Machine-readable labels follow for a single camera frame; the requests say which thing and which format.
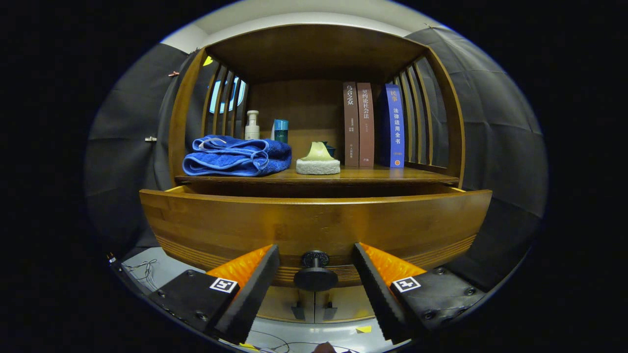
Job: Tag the brown wooden cabinet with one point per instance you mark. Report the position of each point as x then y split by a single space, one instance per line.
314 54

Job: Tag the dark brown book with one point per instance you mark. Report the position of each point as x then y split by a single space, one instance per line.
351 127

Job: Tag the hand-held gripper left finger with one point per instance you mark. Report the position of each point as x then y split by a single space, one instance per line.
252 296

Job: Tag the folded blue towel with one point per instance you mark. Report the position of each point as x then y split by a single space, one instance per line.
235 159

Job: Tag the yellow tape piece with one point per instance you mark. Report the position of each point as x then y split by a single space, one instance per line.
363 329

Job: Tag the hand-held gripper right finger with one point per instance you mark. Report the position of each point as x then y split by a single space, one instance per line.
378 296

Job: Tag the blue book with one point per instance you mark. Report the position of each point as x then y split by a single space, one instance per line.
395 127

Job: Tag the white pump bottle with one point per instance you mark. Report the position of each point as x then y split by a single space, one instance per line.
252 131

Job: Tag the wooden countertop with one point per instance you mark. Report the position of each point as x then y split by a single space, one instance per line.
363 173

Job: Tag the teal bottle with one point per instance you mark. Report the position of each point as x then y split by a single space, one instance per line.
281 131

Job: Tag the brown wooden drawer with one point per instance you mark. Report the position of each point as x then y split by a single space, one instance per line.
319 220

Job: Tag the wooden cabinet door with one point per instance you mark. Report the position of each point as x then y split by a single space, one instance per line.
279 304
348 306

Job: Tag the reddish brown book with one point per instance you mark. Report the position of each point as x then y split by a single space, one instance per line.
365 127

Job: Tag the dark blue lidded teacup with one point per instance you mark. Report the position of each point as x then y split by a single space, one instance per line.
332 150

